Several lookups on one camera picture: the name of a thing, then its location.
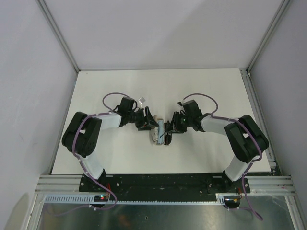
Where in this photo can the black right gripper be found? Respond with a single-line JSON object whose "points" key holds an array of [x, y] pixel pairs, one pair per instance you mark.
{"points": [[174, 126]]}

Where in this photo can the right aluminium frame post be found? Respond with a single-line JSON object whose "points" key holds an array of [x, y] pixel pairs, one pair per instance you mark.
{"points": [[278, 16]]}

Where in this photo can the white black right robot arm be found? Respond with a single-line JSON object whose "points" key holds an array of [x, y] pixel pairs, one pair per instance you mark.
{"points": [[245, 137]]}

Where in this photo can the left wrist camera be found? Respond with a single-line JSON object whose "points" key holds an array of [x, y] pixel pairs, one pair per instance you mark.
{"points": [[141, 102]]}

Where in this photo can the reflective metal sheet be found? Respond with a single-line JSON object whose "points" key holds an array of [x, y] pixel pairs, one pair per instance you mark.
{"points": [[274, 210]]}

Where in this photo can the grey slotted cable duct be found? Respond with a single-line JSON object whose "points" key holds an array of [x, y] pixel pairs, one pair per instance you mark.
{"points": [[206, 199]]}

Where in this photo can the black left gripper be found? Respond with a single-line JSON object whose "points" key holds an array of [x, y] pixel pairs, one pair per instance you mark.
{"points": [[147, 120]]}

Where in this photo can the black aviator sunglasses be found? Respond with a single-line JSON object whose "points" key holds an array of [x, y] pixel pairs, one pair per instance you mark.
{"points": [[164, 139]]}

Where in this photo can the front aluminium frame rails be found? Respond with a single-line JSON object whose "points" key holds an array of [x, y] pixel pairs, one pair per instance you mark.
{"points": [[259, 185]]}

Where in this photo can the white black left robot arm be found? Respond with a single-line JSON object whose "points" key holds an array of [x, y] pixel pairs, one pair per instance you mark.
{"points": [[81, 136]]}

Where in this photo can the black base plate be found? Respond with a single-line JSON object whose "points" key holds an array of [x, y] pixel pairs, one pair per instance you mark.
{"points": [[209, 182]]}

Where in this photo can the aluminium frame rail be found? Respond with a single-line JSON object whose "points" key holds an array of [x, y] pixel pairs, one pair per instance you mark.
{"points": [[57, 33]]}

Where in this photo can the light blue cleaning cloth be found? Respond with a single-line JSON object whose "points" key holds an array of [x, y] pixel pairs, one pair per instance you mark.
{"points": [[160, 132]]}

